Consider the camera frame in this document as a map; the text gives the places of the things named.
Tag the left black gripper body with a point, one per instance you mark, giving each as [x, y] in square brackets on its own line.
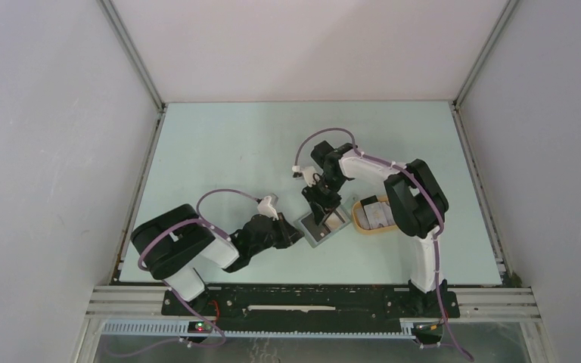
[280, 233]

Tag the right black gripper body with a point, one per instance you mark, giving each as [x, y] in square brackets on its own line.
[324, 192]

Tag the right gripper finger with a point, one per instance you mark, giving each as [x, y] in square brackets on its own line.
[331, 217]
[318, 213]

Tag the black vip card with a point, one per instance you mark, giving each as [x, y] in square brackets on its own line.
[316, 232]
[369, 201]

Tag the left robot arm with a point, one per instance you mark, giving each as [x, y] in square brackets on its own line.
[168, 244]

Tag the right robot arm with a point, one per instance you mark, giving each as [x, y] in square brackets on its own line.
[416, 200]

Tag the orange plastic tray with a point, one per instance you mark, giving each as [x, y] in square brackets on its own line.
[361, 223]

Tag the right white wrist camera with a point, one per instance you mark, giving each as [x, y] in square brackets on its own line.
[309, 174]

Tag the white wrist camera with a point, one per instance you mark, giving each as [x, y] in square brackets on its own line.
[267, 206]
[309, 174]

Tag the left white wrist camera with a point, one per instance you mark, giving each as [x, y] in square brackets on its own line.
[267, 206]

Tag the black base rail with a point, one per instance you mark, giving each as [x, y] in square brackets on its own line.
[315, 308]

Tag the aluminium frame rail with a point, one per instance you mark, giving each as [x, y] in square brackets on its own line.
[136, 310]

